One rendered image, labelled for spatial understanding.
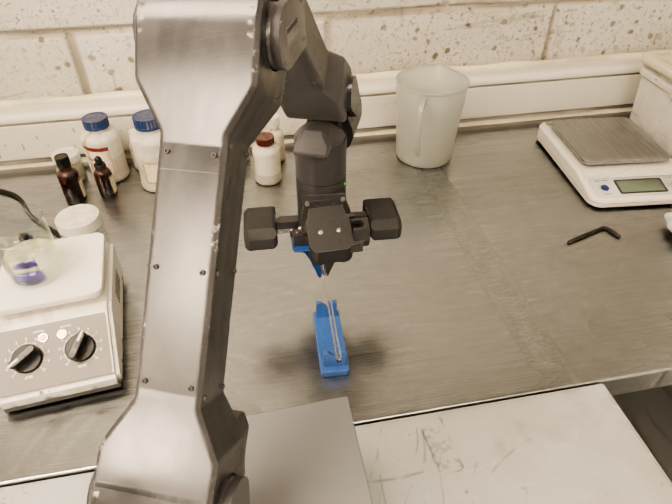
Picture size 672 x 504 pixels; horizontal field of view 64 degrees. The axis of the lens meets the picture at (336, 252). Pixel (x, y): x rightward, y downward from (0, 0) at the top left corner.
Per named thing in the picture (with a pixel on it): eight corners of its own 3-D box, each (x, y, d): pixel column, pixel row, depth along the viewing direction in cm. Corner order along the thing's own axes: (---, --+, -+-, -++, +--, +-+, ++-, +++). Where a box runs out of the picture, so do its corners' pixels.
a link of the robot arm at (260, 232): (237, 164, 62) (237, 194, 57) (395, 154, 64) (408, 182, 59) (245, 221, 67) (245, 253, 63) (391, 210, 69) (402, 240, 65)
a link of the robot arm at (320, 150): (337, 140, 52) (354, 100, 59) (281, 134, 53) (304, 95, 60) (337, 199, 57) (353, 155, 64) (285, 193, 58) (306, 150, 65)
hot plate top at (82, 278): (103, 297, 63) (101, 291, 62) (-9, 318, 60) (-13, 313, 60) (106, 235, 72) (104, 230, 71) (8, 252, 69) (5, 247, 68)
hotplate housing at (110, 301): (126, 389, 62) (107, 344, 57) (2, 418, 60) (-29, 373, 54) (125, 267, 79) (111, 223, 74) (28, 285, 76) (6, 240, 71)
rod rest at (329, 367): (349, 375, 64) (350, 356, 62) (321, 378, 64) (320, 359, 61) (338, 314, 72) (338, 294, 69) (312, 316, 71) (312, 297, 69)
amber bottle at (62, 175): (74, 207, 90) (57, 163, 85) (62, 200, 92) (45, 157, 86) (91, 197, 92) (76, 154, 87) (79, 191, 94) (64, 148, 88)
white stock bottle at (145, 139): (134, 183, 96) (115, 115, 88) (168, 167, 100) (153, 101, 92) (157, 198, 92) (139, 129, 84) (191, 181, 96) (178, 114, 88)
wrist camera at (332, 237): (294, 194, 60) (301, 232, 55) (360, 186, 61) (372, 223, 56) (299, 235, 64) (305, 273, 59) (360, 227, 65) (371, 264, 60)
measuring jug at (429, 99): (448, 190, 94) (460, 110, 84) (376, 178, 97) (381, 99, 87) (462, 141, 108) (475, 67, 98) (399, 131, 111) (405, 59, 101)
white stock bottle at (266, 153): (287, 180, 96) (284, 137, 91) (263, 189, 94) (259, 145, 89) (273, 169, 99) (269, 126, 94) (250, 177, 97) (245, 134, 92)
